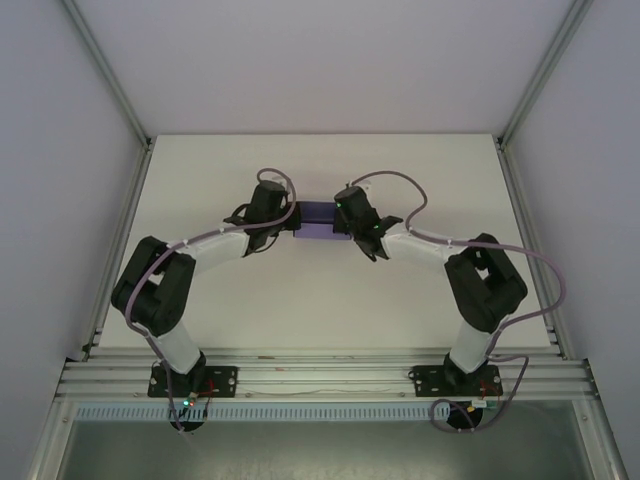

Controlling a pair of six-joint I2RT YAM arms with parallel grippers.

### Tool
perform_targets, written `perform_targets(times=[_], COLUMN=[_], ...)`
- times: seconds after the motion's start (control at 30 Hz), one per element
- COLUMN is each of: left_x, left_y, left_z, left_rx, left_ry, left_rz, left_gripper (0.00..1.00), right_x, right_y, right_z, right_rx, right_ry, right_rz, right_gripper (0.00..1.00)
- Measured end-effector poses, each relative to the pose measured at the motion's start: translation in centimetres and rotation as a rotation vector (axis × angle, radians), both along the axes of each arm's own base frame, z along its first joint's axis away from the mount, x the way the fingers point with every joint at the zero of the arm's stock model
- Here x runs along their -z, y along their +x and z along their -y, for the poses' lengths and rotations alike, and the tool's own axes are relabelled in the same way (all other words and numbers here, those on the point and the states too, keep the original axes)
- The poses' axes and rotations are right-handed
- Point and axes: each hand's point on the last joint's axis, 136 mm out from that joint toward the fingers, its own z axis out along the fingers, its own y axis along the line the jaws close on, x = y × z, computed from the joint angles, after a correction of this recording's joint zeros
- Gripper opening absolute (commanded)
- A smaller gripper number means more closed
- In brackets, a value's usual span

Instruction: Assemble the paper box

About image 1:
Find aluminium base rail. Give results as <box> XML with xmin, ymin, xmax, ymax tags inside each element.
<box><xmin>54</xmin><ymin>352</ymin><xmax>599</xmax><ymax>401</ymax></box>

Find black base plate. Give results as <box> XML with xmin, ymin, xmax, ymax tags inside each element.
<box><xmin>408</xmin><ymin>364</ymin><xmax>502</xmax><ymax>399</ymax></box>
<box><xmin>147</xmin><ymin>365</ymin><xmax>239</xmax><ymax>399</ymax></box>

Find aluminium table side rail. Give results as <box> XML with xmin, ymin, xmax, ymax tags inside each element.
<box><xmin>497</xmin><ymin>139</ymin><xmax>571</xmax><ymax>359</ymax></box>
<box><xmin>79</xmin><ymin>139</ymin><xmax>154</xmax><ymax>361</ymax></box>

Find aluminium frame post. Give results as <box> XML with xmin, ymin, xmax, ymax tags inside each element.
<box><xmin>497</xmin><ymin>0</ymin><xmax>594</xmax><ymax>147</ymax></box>
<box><xmin>62</xmin><ymin>0</ymin><xmax>154</xmax><ymax>147</ymax></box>

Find purple paper box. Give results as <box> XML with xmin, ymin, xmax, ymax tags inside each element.
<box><xmin>293</xmin><ymin>199</ymin><xmax>351</xmax><ymax>242</ymax></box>

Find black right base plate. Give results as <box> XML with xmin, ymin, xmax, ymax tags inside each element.
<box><xmin>408</xmin><ymin>364</ymin><xmax>502</xmax><ymax>399</ymax></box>

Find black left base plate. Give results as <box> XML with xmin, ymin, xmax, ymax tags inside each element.
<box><xmin>147</xmin><ymin>365</ymin><xmax>239</xmax><ymax>399</ymax></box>

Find grey metal sheet panel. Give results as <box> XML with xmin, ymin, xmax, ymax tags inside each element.
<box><xmin>29</xmin><ymin>399</ymin><xmax>626</xmax><ymax>480</ymax></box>

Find slotted grey cable duct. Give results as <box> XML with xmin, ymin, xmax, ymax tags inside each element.
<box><xmin>74</xmin><ymin>403</ymin><xmax>501</xmax><ymax>422</ymax></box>

